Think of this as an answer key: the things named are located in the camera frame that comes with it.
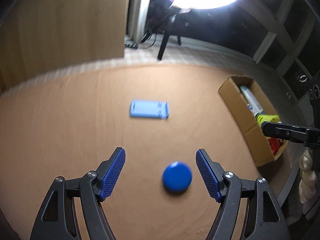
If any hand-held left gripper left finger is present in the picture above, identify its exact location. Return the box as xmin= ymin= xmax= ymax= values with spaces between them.
xmin=30 ymin=147 xmax=126 ymax=240

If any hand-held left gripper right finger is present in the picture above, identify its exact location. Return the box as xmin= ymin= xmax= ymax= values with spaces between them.
xmin=195 ymin=149 xmax=292 ymax=240

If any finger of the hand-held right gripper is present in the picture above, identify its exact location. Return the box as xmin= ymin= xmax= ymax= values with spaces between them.
xmin=261 ymin=121 xmax=320 ymax=147

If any red pillow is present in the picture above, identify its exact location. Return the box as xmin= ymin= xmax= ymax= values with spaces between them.
xmin=268 ymin=137 xmax=283 ymax=155

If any yellow plastic shuttlecock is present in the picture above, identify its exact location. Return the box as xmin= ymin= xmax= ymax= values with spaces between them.
xmin=256 ymin=114 xmax=281 ymax=128

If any blue round lid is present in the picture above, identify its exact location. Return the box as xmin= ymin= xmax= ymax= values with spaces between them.
xmin=162 ymin=161 xmax=193 ymax=193

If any cardboard box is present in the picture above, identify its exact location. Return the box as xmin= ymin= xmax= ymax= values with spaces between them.
xmin=218 ymin=75 xmax=292 ymax=167

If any white bottle with blue cap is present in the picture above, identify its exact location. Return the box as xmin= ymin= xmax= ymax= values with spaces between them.
xmin=239 ymin=86 xmax=263 ymax=117

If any blue phone stand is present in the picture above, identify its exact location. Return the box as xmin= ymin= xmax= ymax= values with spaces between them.
xmin=129 ymin=100 xmax=170 ymax=120

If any person's right hand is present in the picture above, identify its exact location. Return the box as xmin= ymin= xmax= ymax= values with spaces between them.
xmin=299 ymin=149 xmax=320 ymax=215

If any brown blanket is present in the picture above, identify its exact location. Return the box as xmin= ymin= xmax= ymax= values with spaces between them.
xmin=0 ymin=64 xmax=265 ymax=240

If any black tripod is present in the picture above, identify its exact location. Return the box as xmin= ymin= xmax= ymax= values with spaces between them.
xmin=157 ymin=12 xmax=183 ymax=61

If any large light wooden board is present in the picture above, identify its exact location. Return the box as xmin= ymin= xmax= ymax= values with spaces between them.
xmin=0 ymin=0 xmax=133 ymax=90

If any tangle of black cables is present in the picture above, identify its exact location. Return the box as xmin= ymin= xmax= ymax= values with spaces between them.
xmin=141 ymin=17 xmax=165 ymax=48

